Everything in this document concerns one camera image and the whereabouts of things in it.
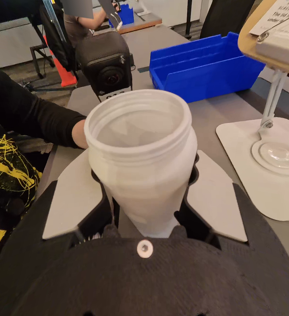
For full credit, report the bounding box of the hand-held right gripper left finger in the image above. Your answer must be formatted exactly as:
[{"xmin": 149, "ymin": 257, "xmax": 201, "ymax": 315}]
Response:
[{"xmin": 43, "ymin": 150, "xmax": 113, "ymax": 241}]

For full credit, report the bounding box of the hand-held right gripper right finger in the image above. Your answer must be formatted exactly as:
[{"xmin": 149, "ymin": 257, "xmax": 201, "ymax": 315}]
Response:
[{"xmin": 176, "ymin": 150, "xmax": 248, "ymax": 243}]

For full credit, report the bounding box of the white bottle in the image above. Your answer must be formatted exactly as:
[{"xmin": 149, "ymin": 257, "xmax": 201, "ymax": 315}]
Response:
[{"xmin": 84, "ymin": 89, "xmax": 198, "ymax": 237}]

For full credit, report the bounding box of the person's left forearm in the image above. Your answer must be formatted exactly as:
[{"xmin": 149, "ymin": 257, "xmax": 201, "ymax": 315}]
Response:
[{"xmin": 0, "ymin": 62, "xmax": 87, "ymax": 148}]

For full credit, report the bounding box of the person's left hand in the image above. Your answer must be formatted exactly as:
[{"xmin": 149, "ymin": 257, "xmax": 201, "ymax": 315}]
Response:
[{"xmin": 72, "ymin": 119, "xmax": 89, "ymax": 149}]

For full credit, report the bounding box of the orange traffic cone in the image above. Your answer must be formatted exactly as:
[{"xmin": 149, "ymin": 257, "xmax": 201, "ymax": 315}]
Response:
[{"xmin": 43, "ymin": 35, "xmax": 78, "ymax": 88}]

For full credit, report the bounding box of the small blue plastic bin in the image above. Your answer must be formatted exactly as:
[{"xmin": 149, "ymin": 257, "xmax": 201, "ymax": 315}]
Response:
[{"xmin": 109, "ymin": 4, "xmax": 135, "ymax": 28}]

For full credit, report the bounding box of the wooden top desk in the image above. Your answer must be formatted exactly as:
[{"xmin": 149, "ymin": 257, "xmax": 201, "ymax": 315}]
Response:
[{"xmin": 116, "ymin": 11, "xmax": 163, "ymax": 35}]

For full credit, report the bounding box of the black office chair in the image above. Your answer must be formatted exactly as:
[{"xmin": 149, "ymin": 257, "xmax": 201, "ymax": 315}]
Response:
[
  {"xmin": 29, "ymin": 3, "xmax": 81, "ymax": 92},
  {"xmin": 199, "ymin": 0, "xmax": 257, "ymax": 40}
]

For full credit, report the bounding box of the black yellow printed shirt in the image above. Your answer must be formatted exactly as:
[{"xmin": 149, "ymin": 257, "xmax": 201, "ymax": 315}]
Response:
[{"xmin": 0, "ymin": 133, "xmax": 42, "ymax": 289}]

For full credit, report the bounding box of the clear round stand foot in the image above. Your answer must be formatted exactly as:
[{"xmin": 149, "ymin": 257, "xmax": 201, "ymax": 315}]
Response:
[{"xmin": 252, "ymin": 141, "xmax": 289, "ymax": 176}]

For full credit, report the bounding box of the black standing monitor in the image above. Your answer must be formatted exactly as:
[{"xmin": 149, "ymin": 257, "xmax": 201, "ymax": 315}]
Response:
[{"xmin": 186, "ymin": 0, "xmax": 193, "ymax": 39}]

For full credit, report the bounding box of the wooden display board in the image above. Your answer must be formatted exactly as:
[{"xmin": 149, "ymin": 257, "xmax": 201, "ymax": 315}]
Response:
[{"xmin": 237, "ymin": 0, "xmax": 289, "ymax": 79}]

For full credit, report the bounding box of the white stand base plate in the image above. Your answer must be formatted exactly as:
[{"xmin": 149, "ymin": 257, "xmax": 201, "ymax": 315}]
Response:
[{"xmin": 216, "ymin": 118, "xmax": 289, "ymax": 221}]

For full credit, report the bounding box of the black wall screen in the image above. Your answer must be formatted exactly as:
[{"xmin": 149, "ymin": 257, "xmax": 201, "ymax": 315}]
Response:
[{"xmin": 0, "ymin": 0, "xmax": 44, "ymax": 25}]

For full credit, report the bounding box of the white stand post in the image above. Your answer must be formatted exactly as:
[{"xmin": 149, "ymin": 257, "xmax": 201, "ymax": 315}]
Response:
[{"xmin": 260, "ymin": 69, "xmax": 288, "ymax": 131}]

